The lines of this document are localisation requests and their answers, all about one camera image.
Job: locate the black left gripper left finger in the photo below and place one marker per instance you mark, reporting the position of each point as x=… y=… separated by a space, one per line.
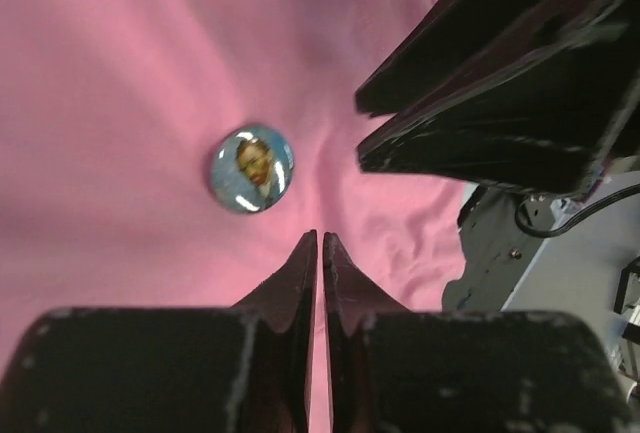
x=240 y=368

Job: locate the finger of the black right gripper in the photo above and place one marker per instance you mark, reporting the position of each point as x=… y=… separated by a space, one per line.
x=547 y=124
x=452 y=32

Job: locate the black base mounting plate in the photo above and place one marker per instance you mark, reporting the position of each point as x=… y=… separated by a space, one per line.
x=576 y=271

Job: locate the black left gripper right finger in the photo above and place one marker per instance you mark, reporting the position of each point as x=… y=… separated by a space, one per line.
x=395 y=370

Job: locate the pink t-shirt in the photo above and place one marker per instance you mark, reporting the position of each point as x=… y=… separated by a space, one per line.
x=111 y=111

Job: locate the round portrait pin badge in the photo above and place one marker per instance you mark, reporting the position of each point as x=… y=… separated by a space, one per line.
x=251 y=169

